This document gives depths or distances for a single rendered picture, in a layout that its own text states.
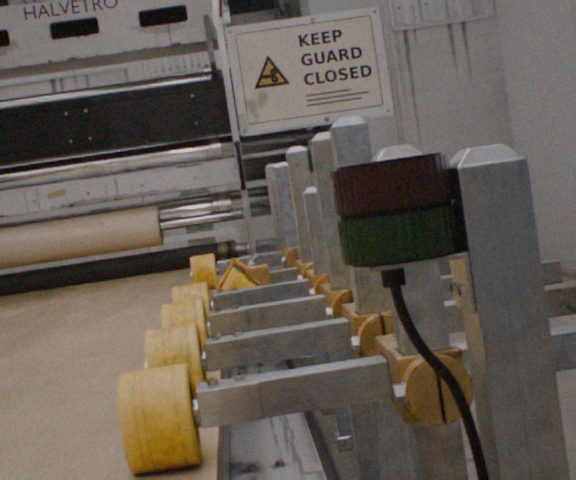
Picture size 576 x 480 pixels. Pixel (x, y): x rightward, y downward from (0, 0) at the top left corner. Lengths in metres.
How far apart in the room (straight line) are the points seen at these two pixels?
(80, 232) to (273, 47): 0.81
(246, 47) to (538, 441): 2.60
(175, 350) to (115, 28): 2.44
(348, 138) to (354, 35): 2.09
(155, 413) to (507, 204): 0.37
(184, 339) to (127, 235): 2.05
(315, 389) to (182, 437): 0.11
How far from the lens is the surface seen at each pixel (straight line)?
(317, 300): 1.28
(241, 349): 1.03
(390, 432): 1.02
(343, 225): 0.49
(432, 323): 0.75
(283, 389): 0.79
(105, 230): 3.07
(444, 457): 0.77
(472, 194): 0.49
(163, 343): 1.02
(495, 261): 0.50
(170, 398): 0.77
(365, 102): 3.05
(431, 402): 0.73
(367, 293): 0.99
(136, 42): 3.37
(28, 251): 3.11
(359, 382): 0.79
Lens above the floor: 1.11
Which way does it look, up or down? 3 degrees down
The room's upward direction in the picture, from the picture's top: 8 degrees counter-clockwise
